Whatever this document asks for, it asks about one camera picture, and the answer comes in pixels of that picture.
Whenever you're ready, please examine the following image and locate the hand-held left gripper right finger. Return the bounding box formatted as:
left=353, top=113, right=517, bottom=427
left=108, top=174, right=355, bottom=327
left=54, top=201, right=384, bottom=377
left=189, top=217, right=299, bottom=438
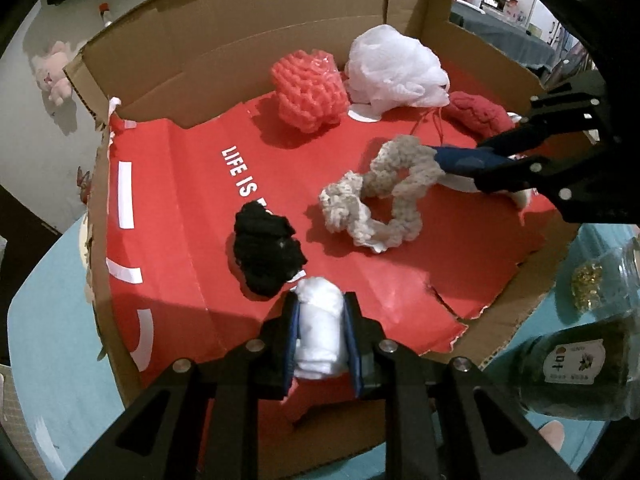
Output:
left=342, top=292, right=581, bottom=480

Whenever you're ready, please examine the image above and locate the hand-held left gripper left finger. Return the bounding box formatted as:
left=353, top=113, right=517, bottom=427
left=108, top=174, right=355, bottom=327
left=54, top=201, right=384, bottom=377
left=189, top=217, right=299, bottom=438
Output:
left=65, top=290, right=301, bottom=480

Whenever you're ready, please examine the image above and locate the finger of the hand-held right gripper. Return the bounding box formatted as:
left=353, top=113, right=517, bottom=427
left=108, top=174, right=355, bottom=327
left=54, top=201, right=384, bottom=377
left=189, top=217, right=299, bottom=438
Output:
left=440, top=142, right=626, bottom=223
left=434, top=95, right=606, bottom=162

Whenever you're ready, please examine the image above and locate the white cloth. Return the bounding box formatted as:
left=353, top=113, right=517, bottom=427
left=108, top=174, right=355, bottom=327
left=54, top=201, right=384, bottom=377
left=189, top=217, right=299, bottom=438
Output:
left=291, top=276, right=351, bottom=381

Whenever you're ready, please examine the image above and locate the red knitted piece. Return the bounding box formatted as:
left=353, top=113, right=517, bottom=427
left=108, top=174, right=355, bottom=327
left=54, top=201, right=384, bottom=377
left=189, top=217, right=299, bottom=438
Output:
left=442, top=91, right=516, bottom=142

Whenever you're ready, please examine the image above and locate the black cloth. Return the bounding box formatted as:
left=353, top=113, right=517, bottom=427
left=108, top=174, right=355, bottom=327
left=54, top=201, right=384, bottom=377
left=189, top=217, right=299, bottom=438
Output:
left=233, top=202, right=307, bottom=298

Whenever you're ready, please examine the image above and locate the beige crochet scrunchie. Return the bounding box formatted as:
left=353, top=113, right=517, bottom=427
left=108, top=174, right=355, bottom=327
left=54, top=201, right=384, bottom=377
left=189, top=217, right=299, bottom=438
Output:
left=319, top=135, right=447, bottom=253

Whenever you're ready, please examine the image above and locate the cardboard box with red lining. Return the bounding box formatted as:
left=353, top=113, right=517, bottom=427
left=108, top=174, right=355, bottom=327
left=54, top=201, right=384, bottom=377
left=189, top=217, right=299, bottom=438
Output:
left=62, top=0, right=596, bottom=480

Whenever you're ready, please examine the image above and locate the table with dark cloth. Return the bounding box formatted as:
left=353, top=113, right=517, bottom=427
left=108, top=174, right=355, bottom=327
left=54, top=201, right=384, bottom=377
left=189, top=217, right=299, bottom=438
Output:
left=450, top=0, right=558, bottom=73

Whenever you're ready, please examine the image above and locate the small jar with gold pieces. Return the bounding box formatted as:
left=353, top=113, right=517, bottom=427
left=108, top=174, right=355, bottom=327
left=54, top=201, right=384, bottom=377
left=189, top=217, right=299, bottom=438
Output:
left=570, top=235, right=640, bottom=316

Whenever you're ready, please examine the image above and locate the white mesh bath pouf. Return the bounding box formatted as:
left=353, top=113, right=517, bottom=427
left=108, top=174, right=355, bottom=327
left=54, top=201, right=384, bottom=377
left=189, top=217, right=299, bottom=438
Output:
left=344, top=24, right=451, bottom=116

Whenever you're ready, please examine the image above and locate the large jar with dark contents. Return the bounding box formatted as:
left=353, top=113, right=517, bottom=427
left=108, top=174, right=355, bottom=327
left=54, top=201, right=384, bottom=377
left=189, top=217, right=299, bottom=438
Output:
left=515, top=310, right=640, bottom=418

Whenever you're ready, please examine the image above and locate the beige round puff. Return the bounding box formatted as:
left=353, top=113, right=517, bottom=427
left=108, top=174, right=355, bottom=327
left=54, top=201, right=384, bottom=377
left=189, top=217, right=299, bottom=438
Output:
left=537, top=420, right=563, bottom=448

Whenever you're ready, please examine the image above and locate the orange crochet piece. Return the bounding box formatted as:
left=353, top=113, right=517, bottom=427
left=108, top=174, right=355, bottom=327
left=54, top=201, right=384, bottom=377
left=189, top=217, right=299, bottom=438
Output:
left=270, top=49, right=347, bottom=134

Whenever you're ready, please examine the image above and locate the teal blanket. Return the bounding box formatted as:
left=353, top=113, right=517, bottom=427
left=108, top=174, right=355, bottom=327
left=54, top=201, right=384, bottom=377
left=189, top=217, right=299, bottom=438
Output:
left=10, top=210, right=640, bottom=480

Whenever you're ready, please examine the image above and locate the pink plush toy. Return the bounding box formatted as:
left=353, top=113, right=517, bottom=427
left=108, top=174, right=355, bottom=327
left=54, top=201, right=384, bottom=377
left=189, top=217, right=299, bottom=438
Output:
left=31, top=41, right=73, bottom=103

